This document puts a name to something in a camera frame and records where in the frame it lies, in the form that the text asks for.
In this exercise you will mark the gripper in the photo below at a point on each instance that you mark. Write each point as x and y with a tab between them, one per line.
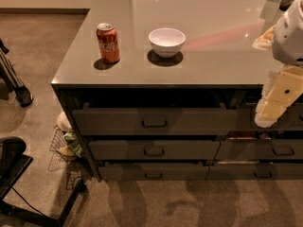
290	38

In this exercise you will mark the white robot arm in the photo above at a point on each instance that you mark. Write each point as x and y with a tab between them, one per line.
285	38

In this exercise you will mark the grey kitchen counter cabinet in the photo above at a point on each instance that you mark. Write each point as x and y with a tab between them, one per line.
217	67

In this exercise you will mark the white ceramic bowl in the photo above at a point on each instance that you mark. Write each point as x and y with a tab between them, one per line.
166	42

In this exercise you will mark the red soda can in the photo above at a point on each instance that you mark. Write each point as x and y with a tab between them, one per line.
108	43

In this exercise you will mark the black tripod leg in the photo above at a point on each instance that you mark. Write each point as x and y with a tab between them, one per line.
13	82

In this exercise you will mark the wire basket with items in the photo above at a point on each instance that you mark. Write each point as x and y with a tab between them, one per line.
66	151

